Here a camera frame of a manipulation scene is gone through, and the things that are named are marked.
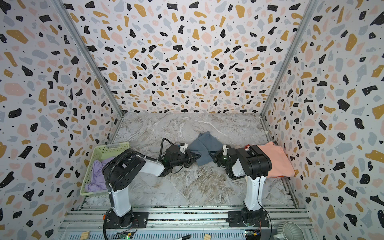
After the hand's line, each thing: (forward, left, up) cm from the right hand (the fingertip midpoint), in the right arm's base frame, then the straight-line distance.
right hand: (207, 149), depth 95 cm
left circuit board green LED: (-45, +39, -4) cm, 59 cm away
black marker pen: (-45, +10, -4) cm, 46 cm away
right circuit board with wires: (-43, -22, -6) cm, 49 cm away
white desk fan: (-42, -39, -5) cm, 57 cm away
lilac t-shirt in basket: (-21, +60, -1) cm, 64 cm away
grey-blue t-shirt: (+6, +1, -2) cm, 7 cm away
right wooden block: (-45, 0, -3) cm, 45 cm away
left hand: (-7, +3, +6) cm, 9 cm away
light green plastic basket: (-2, +68, -2) cm, 68 cm away
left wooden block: (-45, +56, -3) cm, 72 cm away
